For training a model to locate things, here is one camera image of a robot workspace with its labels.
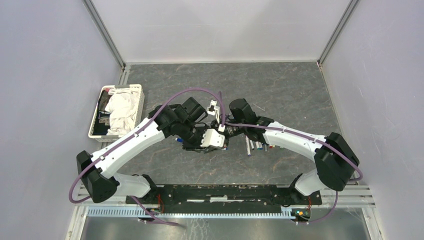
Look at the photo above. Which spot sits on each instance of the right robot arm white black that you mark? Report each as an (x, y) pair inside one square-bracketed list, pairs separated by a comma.
[(335, 162)]

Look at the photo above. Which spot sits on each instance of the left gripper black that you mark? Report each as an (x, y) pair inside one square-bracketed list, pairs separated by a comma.
[(188, 146)]

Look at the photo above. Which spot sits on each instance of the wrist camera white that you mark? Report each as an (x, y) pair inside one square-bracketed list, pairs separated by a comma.
[(214, 110), (212, 138)]

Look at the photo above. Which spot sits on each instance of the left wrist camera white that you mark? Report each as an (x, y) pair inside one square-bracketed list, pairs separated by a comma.
[(212, 138)]

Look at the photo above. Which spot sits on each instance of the white crumpled cloth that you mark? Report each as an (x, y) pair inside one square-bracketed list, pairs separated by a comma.
[(122, 106)]

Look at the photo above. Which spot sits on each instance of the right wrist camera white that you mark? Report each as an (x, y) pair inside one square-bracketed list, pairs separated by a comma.
[(214, 110)]

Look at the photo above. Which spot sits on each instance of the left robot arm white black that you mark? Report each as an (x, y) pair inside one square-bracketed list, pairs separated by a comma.
[(98, 171)]

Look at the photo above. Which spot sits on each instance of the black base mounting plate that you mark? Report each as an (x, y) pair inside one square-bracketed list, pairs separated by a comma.
[(227, 199)]

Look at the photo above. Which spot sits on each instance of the white plastic basket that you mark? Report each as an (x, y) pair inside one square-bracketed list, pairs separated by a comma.
[(100, 120)]

